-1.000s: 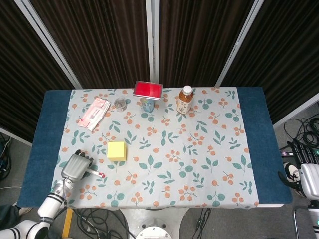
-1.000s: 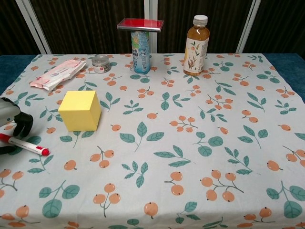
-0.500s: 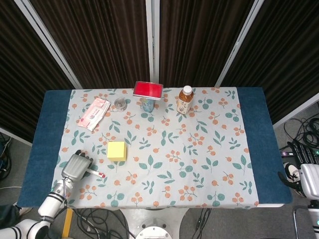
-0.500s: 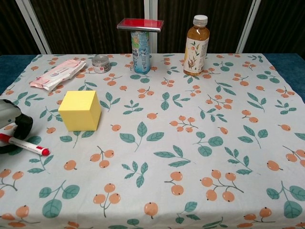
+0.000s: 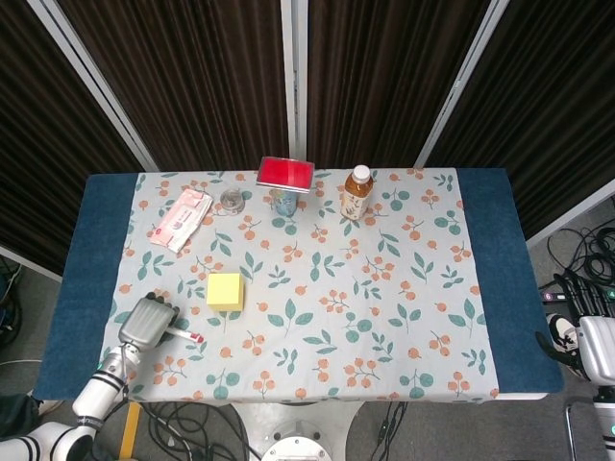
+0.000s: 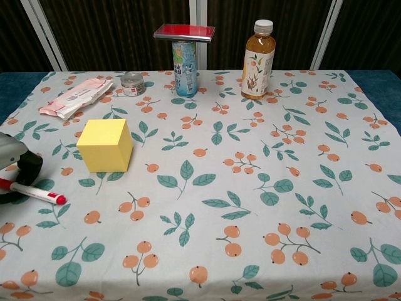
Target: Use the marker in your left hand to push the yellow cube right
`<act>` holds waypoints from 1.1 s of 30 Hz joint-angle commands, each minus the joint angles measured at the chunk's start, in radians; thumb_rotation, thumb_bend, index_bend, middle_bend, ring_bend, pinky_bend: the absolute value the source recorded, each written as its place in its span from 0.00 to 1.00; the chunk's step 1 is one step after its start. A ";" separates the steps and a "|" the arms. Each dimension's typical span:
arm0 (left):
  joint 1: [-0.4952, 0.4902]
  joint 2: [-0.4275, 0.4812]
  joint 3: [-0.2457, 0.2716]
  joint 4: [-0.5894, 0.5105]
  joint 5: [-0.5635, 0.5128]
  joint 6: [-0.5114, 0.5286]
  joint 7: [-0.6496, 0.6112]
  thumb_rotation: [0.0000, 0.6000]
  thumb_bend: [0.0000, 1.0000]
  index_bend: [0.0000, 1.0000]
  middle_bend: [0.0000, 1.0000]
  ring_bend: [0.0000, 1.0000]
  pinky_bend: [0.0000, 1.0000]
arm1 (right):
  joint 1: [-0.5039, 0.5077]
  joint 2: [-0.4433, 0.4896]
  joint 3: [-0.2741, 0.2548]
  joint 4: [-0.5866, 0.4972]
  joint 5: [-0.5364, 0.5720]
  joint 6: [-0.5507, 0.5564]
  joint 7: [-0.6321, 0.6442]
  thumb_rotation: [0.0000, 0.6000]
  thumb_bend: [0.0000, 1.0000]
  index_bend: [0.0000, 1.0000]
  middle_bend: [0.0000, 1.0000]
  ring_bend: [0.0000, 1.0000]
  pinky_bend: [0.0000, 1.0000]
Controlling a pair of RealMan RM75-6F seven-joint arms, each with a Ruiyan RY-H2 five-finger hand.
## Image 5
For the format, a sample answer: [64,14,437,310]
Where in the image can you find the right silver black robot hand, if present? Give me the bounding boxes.
[534,270,615,384]

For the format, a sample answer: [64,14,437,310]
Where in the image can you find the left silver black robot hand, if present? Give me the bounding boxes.
[117,291,183,350]

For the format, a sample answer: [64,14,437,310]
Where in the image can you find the red and white marker pen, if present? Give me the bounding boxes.
[167,327,206,345]

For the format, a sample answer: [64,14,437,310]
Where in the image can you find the floral fruit print tablecloth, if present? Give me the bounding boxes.
[90,168,502,403]

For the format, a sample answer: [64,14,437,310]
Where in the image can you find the white black sneaker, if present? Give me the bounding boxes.
[546,312,585,378]

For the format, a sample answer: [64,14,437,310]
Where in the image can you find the black power strip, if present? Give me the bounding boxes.
[537,286,571,303]

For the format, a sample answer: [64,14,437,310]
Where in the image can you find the yellow cube block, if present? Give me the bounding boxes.
[206,272,247,313]

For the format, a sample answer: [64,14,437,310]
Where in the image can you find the blue table mat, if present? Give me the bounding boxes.
[32,167,566,402]

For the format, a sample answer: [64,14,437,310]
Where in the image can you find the pink white wet wipes pack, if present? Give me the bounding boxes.
[147,187,215,255]

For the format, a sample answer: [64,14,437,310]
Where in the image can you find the yellow floor tape strip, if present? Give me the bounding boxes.
[118,401,143,458]

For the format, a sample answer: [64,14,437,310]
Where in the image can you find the small clear round jar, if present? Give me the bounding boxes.
[218,188,247,215]

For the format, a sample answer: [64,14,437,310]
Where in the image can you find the blue green drink can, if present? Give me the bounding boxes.
[268,187,300,219]

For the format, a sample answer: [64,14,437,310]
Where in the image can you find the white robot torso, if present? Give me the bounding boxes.
[261,421,337,461]

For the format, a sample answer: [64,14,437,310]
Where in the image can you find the flat red box silver rim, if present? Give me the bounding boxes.
[255,156,316,196]

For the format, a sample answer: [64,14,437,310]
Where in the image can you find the dark ribbed partition panel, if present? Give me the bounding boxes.
[0,0,148,273]
[425,0,615,242]
[56,0,291,173]
[306,0,493,170]

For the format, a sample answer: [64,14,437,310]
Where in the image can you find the amber tea bottle white cap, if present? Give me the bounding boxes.
[339,163,376,223]

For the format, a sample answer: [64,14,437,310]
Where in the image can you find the black cable bundle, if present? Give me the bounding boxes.
[546,227,615,290]

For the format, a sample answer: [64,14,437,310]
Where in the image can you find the metal chair frame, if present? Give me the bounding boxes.
[565,398,597,461]

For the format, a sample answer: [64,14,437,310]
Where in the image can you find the black floor cables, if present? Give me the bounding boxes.
[129,401,263,461]

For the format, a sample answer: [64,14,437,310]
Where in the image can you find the grey partition frame post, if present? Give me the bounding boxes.
[26,0,160,173]
[413,0,518,170]
[280,0,309,162]
[0,245,63,282]
[525,179,615,249]

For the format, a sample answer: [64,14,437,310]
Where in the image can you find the black cables beside table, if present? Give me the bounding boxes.
[0,255,26,348]

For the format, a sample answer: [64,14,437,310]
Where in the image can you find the black cable with inline box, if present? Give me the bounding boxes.
[368,400,410,461]

